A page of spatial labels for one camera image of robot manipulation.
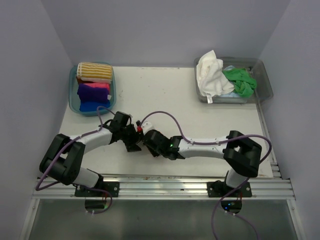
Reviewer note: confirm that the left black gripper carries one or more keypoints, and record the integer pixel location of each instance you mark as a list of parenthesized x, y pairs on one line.
[(131, 145)]

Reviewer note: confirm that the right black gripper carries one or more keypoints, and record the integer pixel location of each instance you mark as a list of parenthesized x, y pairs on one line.
[(154, 153)]

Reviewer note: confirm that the purple towel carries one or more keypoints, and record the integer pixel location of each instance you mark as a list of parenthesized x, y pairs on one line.
[(92, 94)]

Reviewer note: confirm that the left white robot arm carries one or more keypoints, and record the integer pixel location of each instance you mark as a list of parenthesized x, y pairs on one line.
[(62, 163)]

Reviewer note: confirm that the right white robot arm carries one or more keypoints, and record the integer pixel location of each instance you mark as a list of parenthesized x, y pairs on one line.
[(242, 154)]

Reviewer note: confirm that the blue rolled towel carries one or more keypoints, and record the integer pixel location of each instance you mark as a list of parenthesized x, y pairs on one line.
[(91, 106)]

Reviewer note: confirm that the pink rolled towel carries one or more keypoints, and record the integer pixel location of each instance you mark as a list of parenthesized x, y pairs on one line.
[(99, 85)]

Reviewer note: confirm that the yellow striped rolled towel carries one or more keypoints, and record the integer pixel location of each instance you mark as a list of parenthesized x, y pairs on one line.
[(94, 72)]

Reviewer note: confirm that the white towel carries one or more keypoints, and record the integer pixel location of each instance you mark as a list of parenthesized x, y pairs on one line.
[(210, 79)]

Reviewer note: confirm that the green towel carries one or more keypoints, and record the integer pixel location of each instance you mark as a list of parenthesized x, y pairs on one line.
[(244, 84)]

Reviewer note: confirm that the clear grey plastic bin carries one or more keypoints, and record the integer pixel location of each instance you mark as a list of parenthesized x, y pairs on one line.
[(257, 70)]

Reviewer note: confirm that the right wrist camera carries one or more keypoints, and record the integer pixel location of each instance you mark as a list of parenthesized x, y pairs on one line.
[(144, 127)]

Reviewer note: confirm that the aluminium mounting rail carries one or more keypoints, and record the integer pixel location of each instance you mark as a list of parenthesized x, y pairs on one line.
[(134, 187)]

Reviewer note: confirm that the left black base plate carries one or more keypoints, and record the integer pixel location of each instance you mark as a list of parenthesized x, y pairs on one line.
[(101, 189)]

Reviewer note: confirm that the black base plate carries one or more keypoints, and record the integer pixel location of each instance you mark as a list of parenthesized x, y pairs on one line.
[(101, 189), (218, 189)]

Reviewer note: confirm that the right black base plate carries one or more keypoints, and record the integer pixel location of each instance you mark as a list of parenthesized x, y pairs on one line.
[(218, 189)]

